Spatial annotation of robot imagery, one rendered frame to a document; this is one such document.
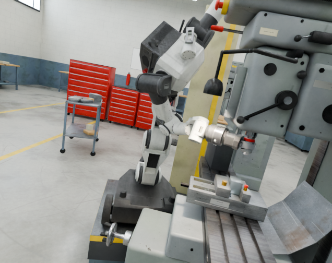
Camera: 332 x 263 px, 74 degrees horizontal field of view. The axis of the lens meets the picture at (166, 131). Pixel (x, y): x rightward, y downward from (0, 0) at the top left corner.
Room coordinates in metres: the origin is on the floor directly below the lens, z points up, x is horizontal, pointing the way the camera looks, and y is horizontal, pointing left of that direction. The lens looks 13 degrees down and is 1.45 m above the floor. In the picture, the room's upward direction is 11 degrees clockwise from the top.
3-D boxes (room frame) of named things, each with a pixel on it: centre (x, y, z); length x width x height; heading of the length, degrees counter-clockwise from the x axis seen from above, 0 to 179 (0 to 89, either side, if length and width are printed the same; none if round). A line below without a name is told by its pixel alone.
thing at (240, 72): (0.94, -0.25, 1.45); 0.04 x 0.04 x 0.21; 85
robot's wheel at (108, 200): (1.36, 0.30, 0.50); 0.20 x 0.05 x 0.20; 9
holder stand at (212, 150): (1.50, -0.39, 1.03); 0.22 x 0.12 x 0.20; 3
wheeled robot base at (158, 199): (1.64, 0.07, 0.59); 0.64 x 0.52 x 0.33; 9
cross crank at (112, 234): (0.97, 0.14, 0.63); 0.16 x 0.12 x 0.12; 85
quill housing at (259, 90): (0.93, -0.37, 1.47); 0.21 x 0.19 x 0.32; 175
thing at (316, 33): (0.79, -0.42, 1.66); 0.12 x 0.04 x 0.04; 85
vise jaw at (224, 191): (0.97, -0.31, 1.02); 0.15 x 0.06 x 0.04; 173
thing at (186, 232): (0.93, -0.36, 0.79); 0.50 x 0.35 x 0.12; 85
